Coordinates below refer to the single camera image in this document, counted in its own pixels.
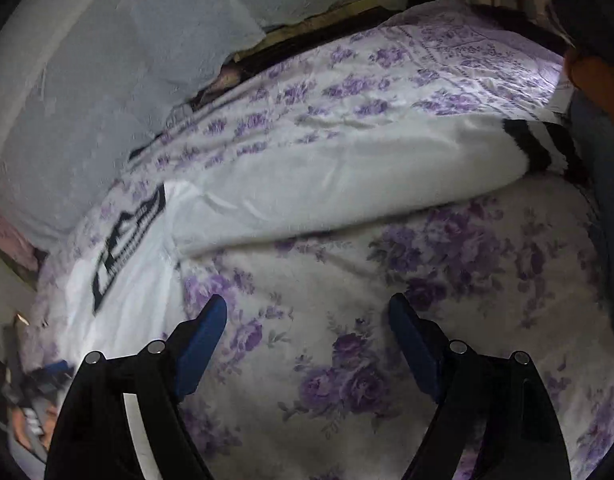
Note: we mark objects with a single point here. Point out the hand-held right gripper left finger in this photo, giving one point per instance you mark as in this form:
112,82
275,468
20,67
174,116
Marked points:
202,345

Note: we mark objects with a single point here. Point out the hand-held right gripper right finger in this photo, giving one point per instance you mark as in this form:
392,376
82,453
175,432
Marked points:
412,340

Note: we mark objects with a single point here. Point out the white knitted sweater black stripes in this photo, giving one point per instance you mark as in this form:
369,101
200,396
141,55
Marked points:
337,170

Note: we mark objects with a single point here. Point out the purple floral bedsheet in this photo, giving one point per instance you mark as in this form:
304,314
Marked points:
337,320

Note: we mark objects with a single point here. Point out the dark clutter pile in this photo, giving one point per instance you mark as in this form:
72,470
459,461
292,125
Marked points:
29,410

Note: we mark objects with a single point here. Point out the blue denim cloth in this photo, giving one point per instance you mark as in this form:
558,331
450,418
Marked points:
604,170

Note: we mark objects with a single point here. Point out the striped pink cloth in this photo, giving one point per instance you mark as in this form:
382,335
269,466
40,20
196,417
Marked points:
226,79

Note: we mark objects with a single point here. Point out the light blue lace cloth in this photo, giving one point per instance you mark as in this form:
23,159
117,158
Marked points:
112,85

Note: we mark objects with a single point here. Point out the orange cloth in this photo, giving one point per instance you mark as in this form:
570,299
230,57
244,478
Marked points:
597,85

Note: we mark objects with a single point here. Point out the dark cloth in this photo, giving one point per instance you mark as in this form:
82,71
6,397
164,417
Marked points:
592,15

